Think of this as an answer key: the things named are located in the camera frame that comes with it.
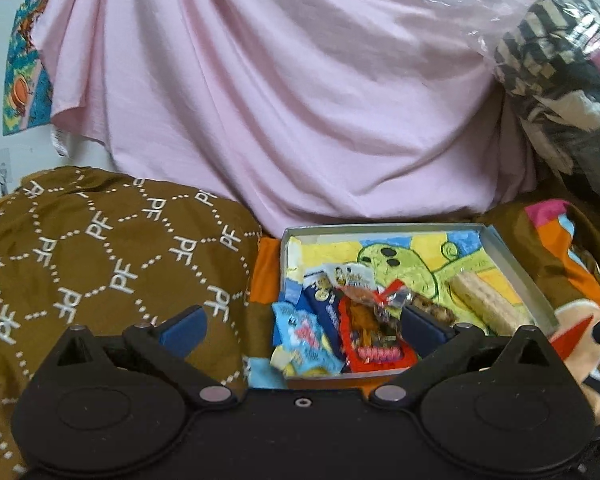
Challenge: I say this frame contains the clear pack brown cookies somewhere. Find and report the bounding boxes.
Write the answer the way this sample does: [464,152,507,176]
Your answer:
[339,284,458,328]

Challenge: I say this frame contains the red orange snack packet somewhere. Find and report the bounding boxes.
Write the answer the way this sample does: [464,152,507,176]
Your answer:
[338,280,418,374]

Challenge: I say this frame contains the rice cracker bar pack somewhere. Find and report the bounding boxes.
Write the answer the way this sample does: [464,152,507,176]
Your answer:
[449,271,531,336]

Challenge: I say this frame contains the white green snack packet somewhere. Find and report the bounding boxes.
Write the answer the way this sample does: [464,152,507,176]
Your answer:
[323,262,377,292]

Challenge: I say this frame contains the dark blue snack stick pack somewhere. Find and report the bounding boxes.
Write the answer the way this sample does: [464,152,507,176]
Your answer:
[303,271,346,362]

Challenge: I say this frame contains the light blue candy packet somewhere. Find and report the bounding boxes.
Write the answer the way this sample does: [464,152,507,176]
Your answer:
[270,301,343,377]

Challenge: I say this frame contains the colourful cartoon monkey blanket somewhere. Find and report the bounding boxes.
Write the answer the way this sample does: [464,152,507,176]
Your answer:
[244,198,600,424]

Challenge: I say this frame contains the grey tray with cartoon drawing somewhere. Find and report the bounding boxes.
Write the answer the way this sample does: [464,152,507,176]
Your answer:
[276,223,558,389]

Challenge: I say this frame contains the brown PF patterned pillow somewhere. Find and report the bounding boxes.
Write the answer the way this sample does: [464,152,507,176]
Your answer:
[0,167,262,479]

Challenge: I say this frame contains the pink bed sheet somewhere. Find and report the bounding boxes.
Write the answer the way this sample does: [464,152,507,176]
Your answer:
[32,0,536,234]

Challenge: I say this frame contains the bundle of clothes in plastic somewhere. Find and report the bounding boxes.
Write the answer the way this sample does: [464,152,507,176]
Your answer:
[469,0,600,196]

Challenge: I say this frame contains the colourful wall poster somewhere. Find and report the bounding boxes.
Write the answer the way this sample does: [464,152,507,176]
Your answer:
[2,0,53,136]

